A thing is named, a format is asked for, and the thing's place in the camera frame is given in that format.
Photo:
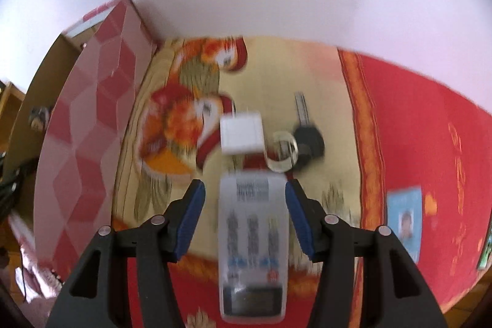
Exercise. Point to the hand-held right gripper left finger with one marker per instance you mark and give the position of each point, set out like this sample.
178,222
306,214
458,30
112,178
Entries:
190,220

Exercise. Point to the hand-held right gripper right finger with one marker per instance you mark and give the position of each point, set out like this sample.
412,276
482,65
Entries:
298,220

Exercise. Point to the white calculator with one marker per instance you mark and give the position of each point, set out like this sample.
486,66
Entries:
251,235

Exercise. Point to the cardboard box with pink checks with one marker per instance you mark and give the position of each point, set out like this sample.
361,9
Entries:
92,120

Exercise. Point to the clear tape roll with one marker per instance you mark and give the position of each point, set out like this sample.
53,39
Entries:
282,162

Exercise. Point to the black key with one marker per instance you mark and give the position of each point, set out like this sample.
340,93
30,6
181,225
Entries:
309,137

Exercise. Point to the white power adapter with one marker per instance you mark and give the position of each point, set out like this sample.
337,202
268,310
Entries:
241,134

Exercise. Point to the photo id card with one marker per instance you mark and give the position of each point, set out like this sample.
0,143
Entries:
403,224

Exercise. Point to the printed blanket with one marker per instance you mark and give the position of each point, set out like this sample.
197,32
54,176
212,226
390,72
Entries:
173,113

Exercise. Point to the pink patterned cloth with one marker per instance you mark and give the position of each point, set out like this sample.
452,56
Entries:
36,266

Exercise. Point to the red embroidered cloth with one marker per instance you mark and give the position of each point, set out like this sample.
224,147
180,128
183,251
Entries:
430,120

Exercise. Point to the small dark trinket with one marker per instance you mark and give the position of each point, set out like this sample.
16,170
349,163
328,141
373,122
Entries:
38,117

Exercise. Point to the green object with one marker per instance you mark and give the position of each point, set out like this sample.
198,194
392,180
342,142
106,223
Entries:
485,251

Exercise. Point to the wooden furniture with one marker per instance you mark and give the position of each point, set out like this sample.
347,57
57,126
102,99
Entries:
9,93

